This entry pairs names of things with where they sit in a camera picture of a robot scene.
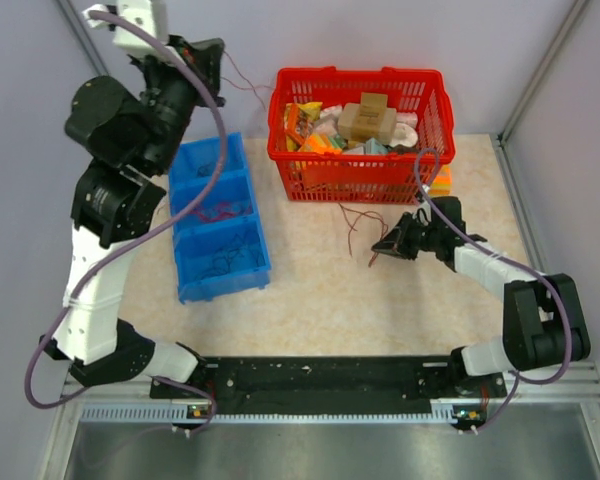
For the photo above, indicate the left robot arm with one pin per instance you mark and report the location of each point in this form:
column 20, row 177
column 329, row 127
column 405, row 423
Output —
column 131, row 139

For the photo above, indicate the brown cardboard box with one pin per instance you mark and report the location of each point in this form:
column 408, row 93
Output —
column 370, row 118

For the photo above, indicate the blue plastic compartment bin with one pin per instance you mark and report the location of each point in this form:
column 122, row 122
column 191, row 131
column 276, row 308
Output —
column 220, row 247

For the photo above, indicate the red plastic shopping basket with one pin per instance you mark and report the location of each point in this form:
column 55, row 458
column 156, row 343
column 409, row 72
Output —
column 310, row 100

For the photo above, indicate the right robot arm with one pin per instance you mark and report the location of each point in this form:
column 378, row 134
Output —
column 543, row 321

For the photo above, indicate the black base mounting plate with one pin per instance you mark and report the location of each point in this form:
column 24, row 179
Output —
column 328, row 385

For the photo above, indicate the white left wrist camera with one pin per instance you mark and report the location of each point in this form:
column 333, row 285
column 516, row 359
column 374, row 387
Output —
column 148, row 16

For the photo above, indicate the colourful sponge pack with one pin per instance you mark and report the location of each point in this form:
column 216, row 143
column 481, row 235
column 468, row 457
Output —
column 442, row 184

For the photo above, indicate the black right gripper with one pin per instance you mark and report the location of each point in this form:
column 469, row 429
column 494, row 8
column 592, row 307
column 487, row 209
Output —
column 396, row 243

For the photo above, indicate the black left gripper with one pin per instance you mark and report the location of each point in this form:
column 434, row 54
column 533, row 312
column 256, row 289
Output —
column 203, row 60

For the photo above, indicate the teal sponge package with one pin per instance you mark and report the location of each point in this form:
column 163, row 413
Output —
column 374, row 147

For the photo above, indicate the grey aluminium frame rail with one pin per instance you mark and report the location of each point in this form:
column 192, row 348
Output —
column 558, row 183

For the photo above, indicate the orange sponge daddy box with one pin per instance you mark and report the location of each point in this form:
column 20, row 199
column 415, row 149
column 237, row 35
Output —
column 321, row 144

